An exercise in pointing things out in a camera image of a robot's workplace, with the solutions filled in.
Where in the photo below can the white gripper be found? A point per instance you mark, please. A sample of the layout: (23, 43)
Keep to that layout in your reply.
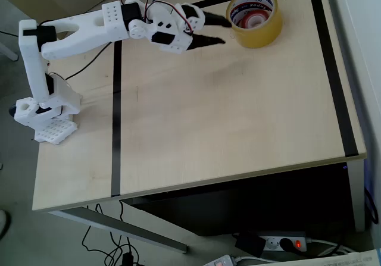
(193, 18)

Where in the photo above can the red tape roll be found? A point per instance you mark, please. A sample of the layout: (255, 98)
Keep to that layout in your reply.
(247, 20)

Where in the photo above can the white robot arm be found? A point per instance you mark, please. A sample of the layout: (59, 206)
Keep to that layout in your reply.
(80, 40)

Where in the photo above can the yellow tape roll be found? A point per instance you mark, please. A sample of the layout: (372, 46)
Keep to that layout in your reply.
(262, 37)

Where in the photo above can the white furniture leg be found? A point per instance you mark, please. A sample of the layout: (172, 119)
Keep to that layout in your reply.
(7, 51)

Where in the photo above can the grey table leg bar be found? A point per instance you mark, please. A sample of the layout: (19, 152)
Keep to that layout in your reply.
(125, 225)

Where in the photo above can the black power adapter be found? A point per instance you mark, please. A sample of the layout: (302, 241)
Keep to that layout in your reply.
(250, 245)

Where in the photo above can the black round plug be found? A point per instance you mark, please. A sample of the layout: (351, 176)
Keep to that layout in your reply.
(286, 244)

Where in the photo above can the grey table leg post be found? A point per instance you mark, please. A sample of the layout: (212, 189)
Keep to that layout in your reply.
(357, 194)

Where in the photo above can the white power strip red switch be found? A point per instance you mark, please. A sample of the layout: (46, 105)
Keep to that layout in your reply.
(275, 243)

